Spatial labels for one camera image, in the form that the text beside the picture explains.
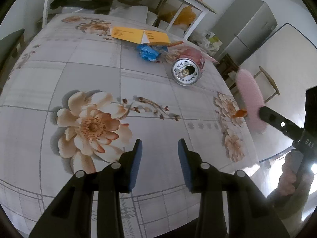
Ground pink fluffy item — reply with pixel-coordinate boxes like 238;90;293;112
235;69;267;133

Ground red soda can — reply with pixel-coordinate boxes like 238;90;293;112
171;48;218;86

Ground blue wrapper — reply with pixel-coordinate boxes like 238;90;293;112
136;44;168;62

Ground yellow white medicine box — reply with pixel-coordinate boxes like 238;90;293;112
111;26;170;45

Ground green sleeve forearm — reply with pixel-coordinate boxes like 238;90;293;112
267;174;314;237

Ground right hand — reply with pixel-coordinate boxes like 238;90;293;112
277;152;314;196

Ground wooden chair right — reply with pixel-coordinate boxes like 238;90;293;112
254;66;281;103

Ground grey refrigerator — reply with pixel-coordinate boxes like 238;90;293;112
212;0;277;64

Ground floral tablecloth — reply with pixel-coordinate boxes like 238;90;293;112
1;13;258;237

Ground orange plastic bag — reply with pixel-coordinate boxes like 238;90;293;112
173;6;196;27

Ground dark cushioned chair left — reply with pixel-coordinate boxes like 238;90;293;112
0;29;25;69

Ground white plastic bag under shelf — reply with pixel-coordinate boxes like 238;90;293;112
109;0;158;25

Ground black cloth under shelf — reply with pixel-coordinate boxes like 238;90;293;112
49;0;112;10

